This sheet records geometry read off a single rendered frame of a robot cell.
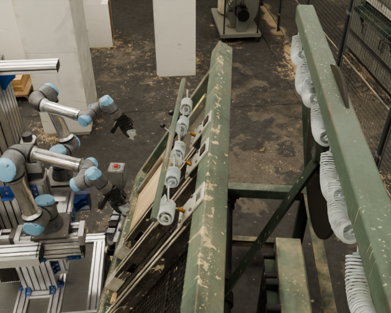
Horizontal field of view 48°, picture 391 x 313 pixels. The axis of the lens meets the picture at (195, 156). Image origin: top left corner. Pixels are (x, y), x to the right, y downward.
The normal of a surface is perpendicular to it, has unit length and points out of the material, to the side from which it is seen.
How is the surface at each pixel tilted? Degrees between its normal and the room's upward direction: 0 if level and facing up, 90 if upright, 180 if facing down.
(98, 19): 90
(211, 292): 31
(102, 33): 90
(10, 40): 90
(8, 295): 0
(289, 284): 0
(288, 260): 0
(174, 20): 90
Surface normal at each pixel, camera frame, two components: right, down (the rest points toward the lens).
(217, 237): 0.51, -0.66
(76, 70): 0.09, 0.60
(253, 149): 0.00, -0.79
